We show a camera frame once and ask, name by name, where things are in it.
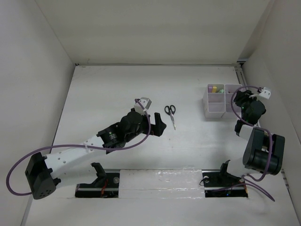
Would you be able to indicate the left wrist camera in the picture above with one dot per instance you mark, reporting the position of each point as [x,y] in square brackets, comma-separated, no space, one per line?
[142,105]

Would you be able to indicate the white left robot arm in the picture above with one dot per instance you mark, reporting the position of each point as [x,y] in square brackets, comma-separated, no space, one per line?
[46,173]

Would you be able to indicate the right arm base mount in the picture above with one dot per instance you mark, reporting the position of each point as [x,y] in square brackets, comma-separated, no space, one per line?
[218,183]

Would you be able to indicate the white compartment organizer box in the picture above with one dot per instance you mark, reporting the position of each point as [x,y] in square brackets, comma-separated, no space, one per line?
[217,105]

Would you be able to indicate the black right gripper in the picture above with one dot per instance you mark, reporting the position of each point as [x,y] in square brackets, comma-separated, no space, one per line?
[241,96]

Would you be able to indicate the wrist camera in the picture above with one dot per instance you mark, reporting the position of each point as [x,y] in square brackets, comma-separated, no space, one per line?
[142,105]
[262,94]

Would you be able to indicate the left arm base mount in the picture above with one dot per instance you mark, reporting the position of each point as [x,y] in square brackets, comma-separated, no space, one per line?
[106,184]

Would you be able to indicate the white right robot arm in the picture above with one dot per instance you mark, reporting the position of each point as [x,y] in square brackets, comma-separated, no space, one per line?
[220,138]

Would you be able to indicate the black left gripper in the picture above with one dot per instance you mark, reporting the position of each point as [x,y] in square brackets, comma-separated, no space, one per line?
[156,129]

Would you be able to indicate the black handled scissors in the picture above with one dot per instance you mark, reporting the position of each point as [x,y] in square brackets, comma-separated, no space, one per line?
[170,110]

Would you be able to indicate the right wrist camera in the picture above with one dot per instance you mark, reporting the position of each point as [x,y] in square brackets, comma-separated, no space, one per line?
[262,94]

